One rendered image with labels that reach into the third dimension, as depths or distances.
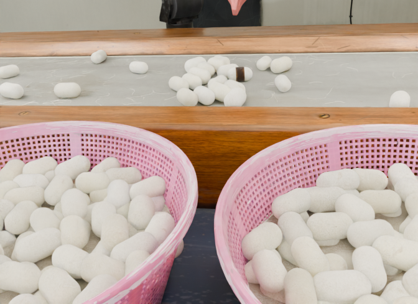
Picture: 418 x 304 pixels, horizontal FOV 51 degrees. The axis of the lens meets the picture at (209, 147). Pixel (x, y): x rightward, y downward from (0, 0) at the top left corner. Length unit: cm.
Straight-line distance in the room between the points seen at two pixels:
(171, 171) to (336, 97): 26
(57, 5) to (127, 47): 212
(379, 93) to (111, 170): 34
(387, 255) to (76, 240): 20
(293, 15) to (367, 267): 241
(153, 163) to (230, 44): 41
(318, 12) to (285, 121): 226
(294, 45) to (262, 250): 51
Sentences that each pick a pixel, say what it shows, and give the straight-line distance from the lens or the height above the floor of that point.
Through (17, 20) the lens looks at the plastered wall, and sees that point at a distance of 304.
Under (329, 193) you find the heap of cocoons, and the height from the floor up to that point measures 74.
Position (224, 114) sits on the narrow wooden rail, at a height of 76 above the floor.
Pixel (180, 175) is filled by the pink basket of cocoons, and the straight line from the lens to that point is 34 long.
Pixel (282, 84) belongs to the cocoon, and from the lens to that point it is 55.
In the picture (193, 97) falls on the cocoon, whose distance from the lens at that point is 51.
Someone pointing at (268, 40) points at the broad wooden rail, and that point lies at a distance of 75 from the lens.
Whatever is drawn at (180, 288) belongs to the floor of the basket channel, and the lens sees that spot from 36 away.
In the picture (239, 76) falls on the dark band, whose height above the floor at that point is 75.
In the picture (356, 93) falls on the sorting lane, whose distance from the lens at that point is 56.
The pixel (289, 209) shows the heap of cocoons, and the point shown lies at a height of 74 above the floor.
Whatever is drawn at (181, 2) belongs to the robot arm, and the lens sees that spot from 99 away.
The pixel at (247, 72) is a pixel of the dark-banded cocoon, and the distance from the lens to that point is 59.
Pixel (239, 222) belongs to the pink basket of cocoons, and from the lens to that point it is 30.
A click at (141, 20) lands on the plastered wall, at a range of 274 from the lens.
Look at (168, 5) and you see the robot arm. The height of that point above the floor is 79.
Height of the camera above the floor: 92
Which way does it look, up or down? 26 degrees down
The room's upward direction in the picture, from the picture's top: 3 degrees counter-clockwise
